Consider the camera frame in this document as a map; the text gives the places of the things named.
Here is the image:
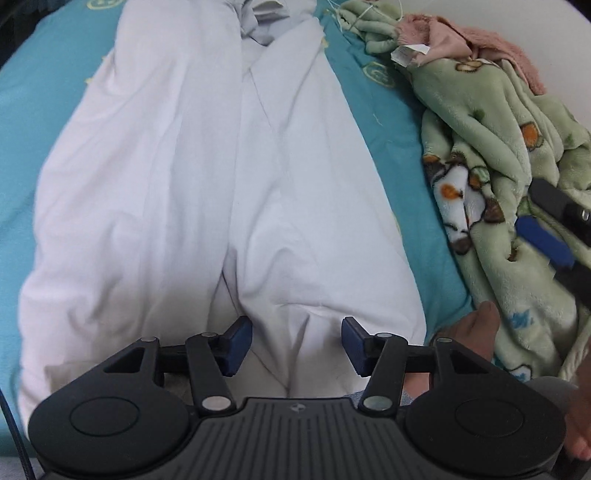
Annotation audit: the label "pink fuzzy garment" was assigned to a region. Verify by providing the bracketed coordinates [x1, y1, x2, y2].
[396, 14, 546, 95]

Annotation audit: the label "white cotton pants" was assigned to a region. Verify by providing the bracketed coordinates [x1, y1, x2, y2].
[18, 1, 426, 421]

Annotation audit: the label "teal patterned bed sheet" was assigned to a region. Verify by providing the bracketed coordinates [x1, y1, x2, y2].
[0, 0, 477, 458]

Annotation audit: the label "green fleece cartoon blanket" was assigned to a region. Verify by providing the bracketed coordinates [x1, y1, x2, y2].
[337, 1, 590, 382]

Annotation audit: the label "person's right hand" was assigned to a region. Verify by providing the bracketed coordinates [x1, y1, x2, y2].
[565, 380, 591, 461]

